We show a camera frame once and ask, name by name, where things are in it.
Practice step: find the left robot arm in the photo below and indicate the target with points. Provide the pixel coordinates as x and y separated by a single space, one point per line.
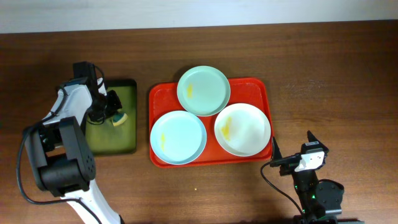
61 160

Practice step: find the light blue plate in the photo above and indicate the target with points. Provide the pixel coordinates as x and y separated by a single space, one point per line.
178 138

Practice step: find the white plate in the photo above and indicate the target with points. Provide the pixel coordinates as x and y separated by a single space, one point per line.
242 130

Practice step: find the green yellow sponge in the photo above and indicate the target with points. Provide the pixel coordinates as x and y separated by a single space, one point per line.
119 118

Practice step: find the black rectangular tray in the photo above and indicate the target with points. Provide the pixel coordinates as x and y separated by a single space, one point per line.
107 139

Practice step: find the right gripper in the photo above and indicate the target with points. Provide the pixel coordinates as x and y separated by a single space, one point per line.
285 169

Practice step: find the mint green plate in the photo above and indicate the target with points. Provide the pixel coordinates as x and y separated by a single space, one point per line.
203 90

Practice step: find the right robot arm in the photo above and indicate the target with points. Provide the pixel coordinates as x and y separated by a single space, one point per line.
320 199

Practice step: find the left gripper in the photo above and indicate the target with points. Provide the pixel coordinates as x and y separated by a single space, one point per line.
112 101

